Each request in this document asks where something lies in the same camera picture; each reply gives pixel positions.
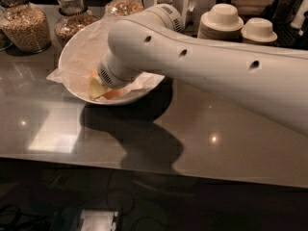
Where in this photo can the white crumpled paper liner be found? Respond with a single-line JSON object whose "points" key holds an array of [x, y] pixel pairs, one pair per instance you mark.
{"points": [[83, 55]]}

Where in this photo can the large glass jar of grains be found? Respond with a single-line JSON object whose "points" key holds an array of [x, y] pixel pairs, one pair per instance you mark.
{"points": [[26, 26]]}

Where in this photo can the glass jar at left edge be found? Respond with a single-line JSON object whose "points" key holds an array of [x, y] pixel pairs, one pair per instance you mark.
{"points": [[4, 40]]}

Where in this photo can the short stack of paper bowls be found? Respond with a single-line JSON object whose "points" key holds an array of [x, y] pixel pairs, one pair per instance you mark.
{"points": [[259, 30]]}

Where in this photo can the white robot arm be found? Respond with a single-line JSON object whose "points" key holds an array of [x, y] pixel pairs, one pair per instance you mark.
{"points": [[270, 81]]}

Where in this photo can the right glass jar of cereal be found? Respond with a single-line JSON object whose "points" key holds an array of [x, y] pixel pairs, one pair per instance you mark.
{"points": [[123, 7]]}

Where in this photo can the white bowl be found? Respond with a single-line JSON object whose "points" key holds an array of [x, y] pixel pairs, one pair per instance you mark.
{"points": [[73, 48]]}

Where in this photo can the middle glass jar of cereal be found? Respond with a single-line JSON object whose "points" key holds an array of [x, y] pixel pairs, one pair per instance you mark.
{"points": [[74, 18]]}

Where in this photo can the silver device under table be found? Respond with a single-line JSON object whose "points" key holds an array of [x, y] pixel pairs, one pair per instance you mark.
{"points": [[93, 220]]}

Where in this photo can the glass jar of cereal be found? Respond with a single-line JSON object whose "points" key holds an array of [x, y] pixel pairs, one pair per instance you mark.
{"points": [[74, 18], [123, 7]]}

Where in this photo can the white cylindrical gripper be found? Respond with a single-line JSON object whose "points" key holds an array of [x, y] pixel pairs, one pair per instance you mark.
{"points": [[111, 76]]}

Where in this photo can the tall stack of paper bowls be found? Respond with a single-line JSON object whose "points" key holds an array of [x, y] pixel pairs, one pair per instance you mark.
{"points": [[221, 22]]}

